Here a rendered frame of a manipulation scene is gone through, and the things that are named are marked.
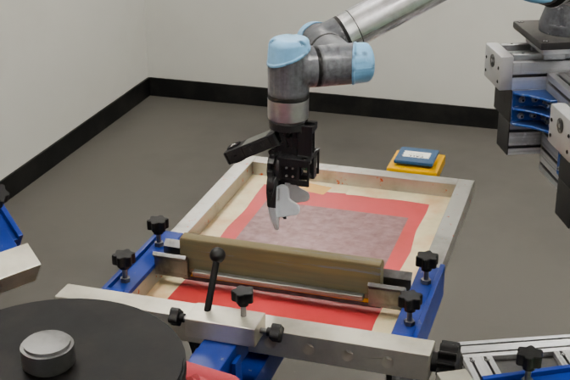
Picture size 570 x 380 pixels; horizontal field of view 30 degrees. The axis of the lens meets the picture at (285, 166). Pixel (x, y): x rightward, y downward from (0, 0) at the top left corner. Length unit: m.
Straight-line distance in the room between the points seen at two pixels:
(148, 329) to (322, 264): 0.78
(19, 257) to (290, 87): 0.55
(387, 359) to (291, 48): 0.56
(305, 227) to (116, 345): 1.16
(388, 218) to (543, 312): 1.70
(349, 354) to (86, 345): 0.66
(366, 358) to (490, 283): 2.43
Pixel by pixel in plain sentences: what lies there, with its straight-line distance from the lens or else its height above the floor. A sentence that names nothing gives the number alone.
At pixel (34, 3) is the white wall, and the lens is 5.10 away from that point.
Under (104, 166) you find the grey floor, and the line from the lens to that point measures 5.30.
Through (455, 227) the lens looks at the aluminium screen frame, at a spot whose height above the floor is 0.99.
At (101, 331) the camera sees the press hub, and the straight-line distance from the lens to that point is 1.31.
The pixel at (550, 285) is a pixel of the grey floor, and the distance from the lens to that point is 4.24.
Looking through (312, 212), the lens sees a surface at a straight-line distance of 2.45.
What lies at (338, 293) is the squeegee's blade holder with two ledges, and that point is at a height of 0.99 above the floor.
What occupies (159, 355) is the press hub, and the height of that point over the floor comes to 1.32.
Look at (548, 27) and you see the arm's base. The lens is 2.81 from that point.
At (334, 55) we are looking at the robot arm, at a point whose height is 1.45.
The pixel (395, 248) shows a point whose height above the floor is 0.96.
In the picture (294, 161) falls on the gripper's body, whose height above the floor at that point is 1.26.
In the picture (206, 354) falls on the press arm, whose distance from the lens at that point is 1.77.
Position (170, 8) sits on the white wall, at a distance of 6.11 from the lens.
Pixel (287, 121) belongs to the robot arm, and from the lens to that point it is 1.91.
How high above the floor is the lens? 1.99
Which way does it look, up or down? 22 degrees down
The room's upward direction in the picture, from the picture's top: straight up
